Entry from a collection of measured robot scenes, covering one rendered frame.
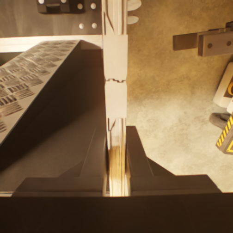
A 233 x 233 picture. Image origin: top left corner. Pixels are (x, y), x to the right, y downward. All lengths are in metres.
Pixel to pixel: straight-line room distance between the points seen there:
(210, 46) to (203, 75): 0.97
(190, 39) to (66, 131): 0.27
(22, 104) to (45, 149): 0.13
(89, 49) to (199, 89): 0.76
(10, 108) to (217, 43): 0.34
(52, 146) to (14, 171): 0.06
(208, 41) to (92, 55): 0.70
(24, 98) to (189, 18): 0.98
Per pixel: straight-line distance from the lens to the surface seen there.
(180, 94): 1.19
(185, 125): 1.31
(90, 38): 0.88
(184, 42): 0.34
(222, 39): 0.25
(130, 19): 0.29
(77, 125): 0.31
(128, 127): 0.15
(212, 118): 1.25
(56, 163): 0.23
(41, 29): 0.93
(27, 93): 0.39
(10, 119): 0.32
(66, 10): 0.84
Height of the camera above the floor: 1.04
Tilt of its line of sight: 64 degrees down
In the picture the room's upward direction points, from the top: 178 degrees clockwise
